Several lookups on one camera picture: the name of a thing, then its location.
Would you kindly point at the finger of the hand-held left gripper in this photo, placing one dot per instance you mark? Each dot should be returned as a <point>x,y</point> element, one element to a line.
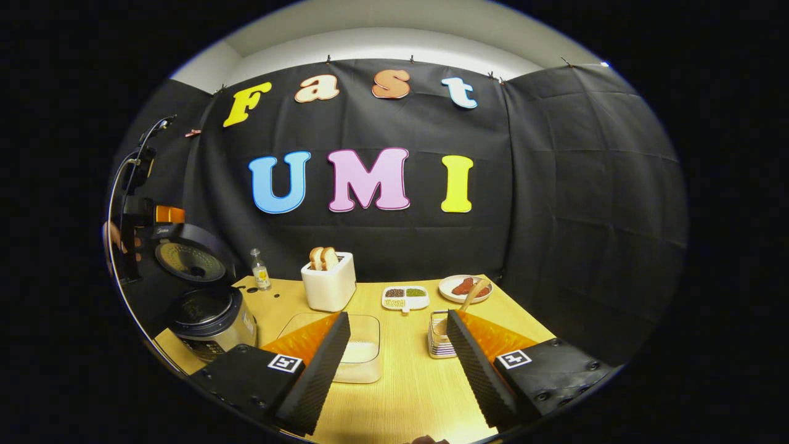
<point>169,214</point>

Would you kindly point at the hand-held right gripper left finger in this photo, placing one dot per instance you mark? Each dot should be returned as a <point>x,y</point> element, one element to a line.
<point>317,370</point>

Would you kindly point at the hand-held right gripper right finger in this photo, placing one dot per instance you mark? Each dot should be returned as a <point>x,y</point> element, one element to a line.
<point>478,370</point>

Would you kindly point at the white rice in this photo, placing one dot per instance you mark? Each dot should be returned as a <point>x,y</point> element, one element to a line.
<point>359,353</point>

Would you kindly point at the clear plastic rice container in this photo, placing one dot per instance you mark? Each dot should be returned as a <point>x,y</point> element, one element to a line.
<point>367,330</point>

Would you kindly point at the wooden spoon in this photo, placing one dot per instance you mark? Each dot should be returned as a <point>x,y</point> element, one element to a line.
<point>473,296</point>

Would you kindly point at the dark grey rice cooker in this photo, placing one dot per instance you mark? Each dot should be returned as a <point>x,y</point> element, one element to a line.
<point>212,320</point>

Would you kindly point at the red meat piece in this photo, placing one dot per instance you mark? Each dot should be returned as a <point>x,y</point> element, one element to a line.
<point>462,287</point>
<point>482,291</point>

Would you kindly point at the white toaster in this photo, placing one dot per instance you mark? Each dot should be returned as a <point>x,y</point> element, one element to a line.
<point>330,290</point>

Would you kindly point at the white round plate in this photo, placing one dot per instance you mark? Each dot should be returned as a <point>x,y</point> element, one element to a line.
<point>447,288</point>

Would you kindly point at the white divided bean dish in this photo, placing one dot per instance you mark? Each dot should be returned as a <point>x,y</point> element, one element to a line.
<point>405,302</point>

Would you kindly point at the small clear glass bottle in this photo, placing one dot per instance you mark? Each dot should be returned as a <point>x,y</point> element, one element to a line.
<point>261,277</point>

